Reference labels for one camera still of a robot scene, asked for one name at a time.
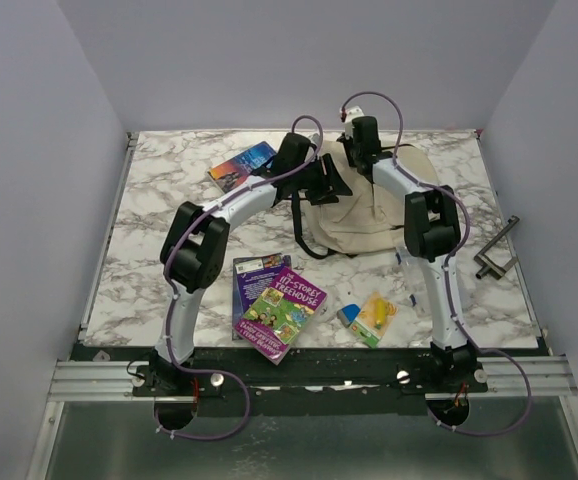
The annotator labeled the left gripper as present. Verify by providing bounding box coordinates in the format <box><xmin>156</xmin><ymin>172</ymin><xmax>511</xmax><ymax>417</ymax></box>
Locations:
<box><xmin>291</xmin><ymin>154</ymin><xmax>352</xmax><ymax>206</ymax></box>

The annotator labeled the cream canvas backpack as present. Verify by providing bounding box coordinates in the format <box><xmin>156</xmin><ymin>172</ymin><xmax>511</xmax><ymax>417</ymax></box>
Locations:
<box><xmin>290</xmin><ymin>139</ymin><xmax>440</xmax><ymax>260</ymax></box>

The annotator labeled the blue eraser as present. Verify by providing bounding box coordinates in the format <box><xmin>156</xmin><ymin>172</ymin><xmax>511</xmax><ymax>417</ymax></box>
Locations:
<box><xmin>336</xmin><ymin>304</ymin><xmax>360</xmax><ymax>328</ymax></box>

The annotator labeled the banana toy card package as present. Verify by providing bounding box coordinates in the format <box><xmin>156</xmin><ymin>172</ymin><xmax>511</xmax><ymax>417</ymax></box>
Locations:
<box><xmin>350</xmin><ymin>292</ymin><xmax>398</xmax><ymax>348</ymax></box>

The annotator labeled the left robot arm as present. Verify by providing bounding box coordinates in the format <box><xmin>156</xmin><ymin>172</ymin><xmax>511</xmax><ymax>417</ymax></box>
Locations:
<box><xmin>150</xmin><ymin>132</ymin><xmax>352</xmax><ymax>395</ymax></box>

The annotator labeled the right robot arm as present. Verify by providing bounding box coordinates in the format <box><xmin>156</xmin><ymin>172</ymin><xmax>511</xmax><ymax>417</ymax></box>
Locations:
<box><xmin>341</xmin><ymin>113</ymin><xmax>477</xmax><ymax>392</ymax></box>

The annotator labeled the blue Jane Eyre book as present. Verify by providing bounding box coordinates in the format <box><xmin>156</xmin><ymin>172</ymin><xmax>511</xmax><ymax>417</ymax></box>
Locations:
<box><xmin>207</xmin><ymin>141</ymin><xmax>276</xmax><ymax>193</ymax></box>

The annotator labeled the dark purple book underneath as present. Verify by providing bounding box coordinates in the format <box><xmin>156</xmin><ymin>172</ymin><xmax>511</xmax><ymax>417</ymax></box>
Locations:
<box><xmin>232</xmin><ymin>253</ymin><xmax>292</xmax><ymax>327</ymax></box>

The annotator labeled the clear plastic organizer box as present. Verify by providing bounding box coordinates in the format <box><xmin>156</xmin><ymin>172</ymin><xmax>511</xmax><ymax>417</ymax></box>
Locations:
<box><xmin>396</xmin><ymin>245</ymin><xmax>430</xmax><ymax>315</ymax></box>

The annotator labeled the purple Treehouse book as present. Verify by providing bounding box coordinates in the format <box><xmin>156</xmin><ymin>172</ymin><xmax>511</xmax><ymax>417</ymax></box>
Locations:
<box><xmin>233</xmin><ymin>267</ymin><xmax>327</xmax><ymax>365</ymax></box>

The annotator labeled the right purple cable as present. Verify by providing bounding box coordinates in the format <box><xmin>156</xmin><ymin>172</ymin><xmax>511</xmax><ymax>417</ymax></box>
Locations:
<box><xmin>341</xmin><ymin>91</ymin><xmax>533</xmax><ymax>437</ymax></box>

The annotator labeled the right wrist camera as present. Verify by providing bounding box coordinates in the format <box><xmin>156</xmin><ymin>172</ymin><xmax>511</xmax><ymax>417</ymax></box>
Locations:
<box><xmin>340</xmin><ymin>106</ymin><xmax>364</xmax><ymax>138</ymax></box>

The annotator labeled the grey metal bracket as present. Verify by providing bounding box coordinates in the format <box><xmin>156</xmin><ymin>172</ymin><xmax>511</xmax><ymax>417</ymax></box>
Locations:
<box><xmin>473</xmin><ymin>215</ymin><xmax>520</xmax><ymax>280</ymax></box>

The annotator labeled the black metal base plate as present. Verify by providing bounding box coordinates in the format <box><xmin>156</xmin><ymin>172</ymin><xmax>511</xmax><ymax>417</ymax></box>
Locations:
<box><xmin>69</xmin><ymin>347</ymin><xmax>549</xmax><ymax>420</ymax></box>

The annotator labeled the aluminium rail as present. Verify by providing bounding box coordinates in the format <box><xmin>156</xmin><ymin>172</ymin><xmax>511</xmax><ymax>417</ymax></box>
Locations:
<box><xmin>48</xmin><ymin>356</ymin><xmax>578</xmax><ymax>403</ymax></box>

